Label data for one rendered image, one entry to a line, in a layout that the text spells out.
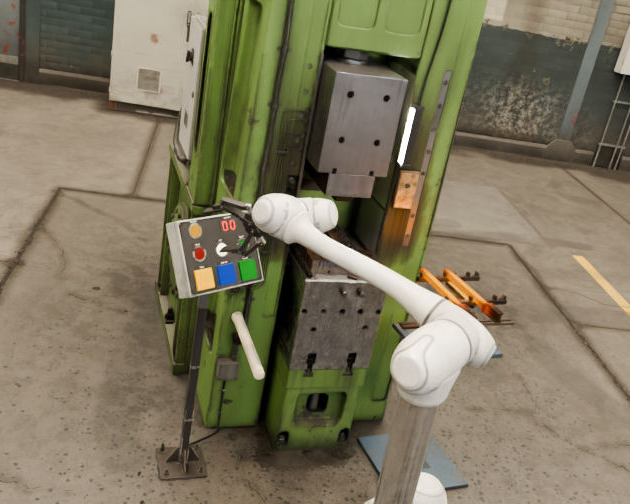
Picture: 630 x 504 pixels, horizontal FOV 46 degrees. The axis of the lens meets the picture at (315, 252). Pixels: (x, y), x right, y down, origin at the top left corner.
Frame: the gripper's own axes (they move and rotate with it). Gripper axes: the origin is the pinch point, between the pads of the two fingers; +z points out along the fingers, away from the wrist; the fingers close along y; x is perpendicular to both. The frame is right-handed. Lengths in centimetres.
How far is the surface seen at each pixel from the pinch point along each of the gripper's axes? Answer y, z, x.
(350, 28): -32, -20, 99
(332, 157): 10, -6, 78
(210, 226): 13.2, 29.2, 34.7
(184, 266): 20.0, 33.7, 17.7
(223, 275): 30.8, 27.4, 28.2
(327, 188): 22, 0, 76
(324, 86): -16, -8, 87
